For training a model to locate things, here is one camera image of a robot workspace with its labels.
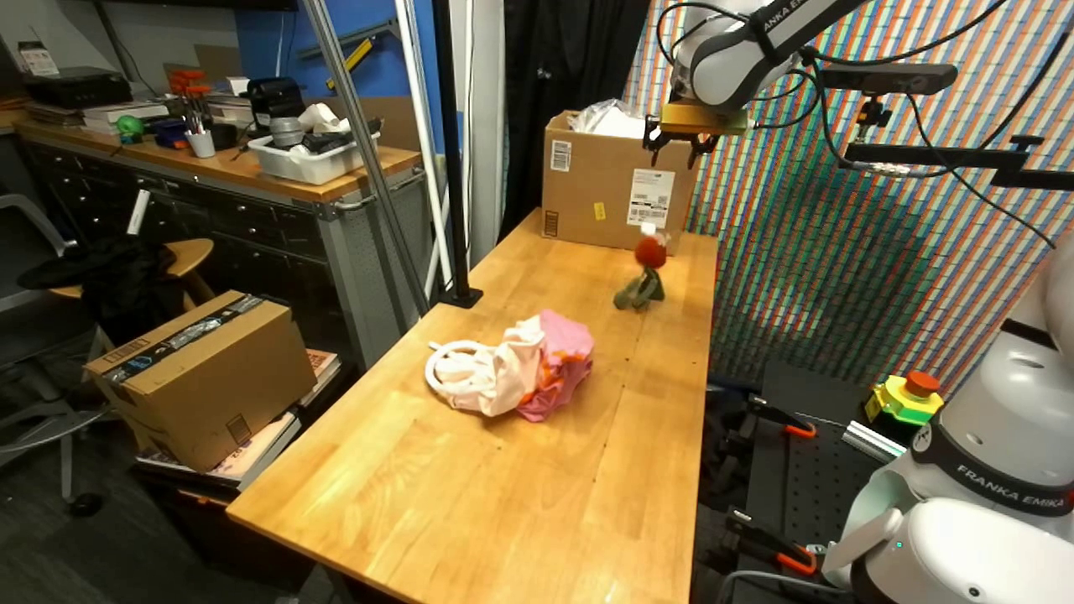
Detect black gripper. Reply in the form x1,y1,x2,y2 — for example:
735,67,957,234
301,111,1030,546
640,119,720,170

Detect red plush radish green leaves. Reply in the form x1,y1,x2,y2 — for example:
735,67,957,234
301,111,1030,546
609,234,671,316

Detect pink shirt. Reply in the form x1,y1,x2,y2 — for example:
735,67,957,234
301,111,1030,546
513,310,601,428

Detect cardboard box with white label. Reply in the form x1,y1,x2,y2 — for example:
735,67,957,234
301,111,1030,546
541,107,697,256

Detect black hanging jacket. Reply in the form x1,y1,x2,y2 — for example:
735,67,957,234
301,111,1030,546
499,0,655,231

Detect black vertical pole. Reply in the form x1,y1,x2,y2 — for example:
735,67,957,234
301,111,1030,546
425,0,486,314

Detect silver metal tripod pole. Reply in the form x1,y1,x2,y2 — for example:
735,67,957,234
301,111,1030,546
298,0,437,319

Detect yellow emergency stop button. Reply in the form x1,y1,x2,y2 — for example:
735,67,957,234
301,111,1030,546
862,365,947,434

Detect white plastic bin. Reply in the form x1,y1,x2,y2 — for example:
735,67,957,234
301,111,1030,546
245,129,368,187

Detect wooden top grey workbench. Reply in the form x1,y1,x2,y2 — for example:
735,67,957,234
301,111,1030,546
9,111,437,371

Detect white cup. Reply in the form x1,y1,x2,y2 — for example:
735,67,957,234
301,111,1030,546
184,123,220,165

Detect cardboard box with black tape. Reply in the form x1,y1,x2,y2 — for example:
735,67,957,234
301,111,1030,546
84,288,321,472

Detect black office chair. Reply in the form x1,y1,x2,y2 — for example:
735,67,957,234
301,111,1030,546
0,187,219,520

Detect black printer case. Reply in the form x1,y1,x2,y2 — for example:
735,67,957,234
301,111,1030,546
18,64,136,113

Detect black stereo camera bar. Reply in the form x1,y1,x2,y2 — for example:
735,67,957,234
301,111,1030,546
811,61,963,100

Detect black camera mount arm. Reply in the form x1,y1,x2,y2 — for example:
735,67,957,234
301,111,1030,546
843,131,1074,195

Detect black clamp orange handle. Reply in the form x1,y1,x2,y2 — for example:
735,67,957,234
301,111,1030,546
720,387,825,445
720,507,828,584

